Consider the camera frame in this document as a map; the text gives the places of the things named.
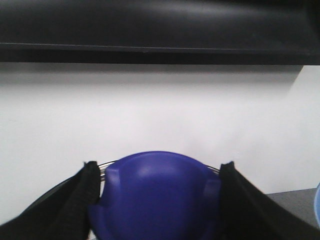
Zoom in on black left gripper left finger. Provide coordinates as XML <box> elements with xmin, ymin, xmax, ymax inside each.
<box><xmin>0</xmin><ymin>161</ymin><xmax>101</xmax><ymax>240</ymax></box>

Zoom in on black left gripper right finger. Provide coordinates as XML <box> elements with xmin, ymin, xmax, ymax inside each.
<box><xmin>219</xmin><ymin>161</ymin><xmax>320</xmax><ymax>240</ymax></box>

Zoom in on light blue ribbed cup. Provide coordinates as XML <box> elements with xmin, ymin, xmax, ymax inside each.
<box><xmin>313</xmin><ymin>184</ymin><xmax>320</xmax><ymax>227</ymax></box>

